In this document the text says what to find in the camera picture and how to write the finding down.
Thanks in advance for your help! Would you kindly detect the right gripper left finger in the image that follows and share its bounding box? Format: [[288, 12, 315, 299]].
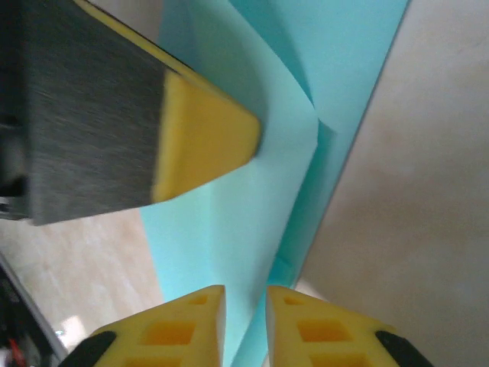
[[57, 284, 226, 367]]

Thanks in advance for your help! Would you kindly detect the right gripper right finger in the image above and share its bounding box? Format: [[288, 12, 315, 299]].
[[265, 285, 436, 367]]

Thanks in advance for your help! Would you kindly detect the teal paper sheet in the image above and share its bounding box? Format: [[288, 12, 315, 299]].
[[139, 0, 413, 367]]

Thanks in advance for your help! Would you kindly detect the long aluminium mounting rail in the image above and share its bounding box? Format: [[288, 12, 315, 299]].
[[0, 250, 70, 367]]

